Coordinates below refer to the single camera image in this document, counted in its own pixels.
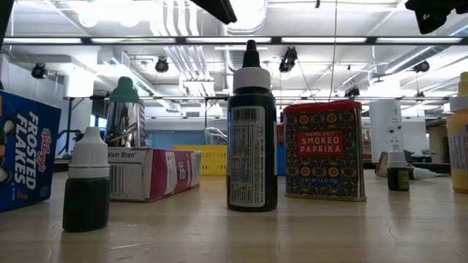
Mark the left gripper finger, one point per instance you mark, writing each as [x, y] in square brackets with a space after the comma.
[219, 9]

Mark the purple Raisin Bran cereal box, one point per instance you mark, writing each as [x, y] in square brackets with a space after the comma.
[161, 171]

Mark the blue Frosted Flakes cereal box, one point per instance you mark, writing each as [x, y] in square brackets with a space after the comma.
[29, 157]

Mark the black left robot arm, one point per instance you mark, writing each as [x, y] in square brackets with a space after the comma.
[5, 18]

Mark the black ceiling spotlight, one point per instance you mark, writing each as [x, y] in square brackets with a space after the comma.
[38, 70]
[162, 65]
[352, 92]
[422, 66]
[288, 60]

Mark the white pillar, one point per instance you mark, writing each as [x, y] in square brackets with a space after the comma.
[384, 124]

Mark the tall yellow food colouring bottle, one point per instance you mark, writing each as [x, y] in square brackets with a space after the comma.
[459, 146]

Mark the tall black food colouring bottle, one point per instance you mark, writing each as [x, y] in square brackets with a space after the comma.
[252, 157]

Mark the yellow plastic basket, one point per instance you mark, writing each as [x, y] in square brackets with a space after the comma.
[212, 160]

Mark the small white bottle right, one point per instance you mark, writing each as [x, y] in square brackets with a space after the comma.
[420, 173]

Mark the blue plastic basket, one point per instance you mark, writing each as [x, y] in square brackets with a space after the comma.
[281, 160]

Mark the small green dropper bottle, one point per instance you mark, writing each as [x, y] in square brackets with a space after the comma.
[398, 179]

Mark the red cube block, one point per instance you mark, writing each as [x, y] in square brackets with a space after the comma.
[323, 160]

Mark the small black dropper bottle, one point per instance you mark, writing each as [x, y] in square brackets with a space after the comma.
[86, 201]

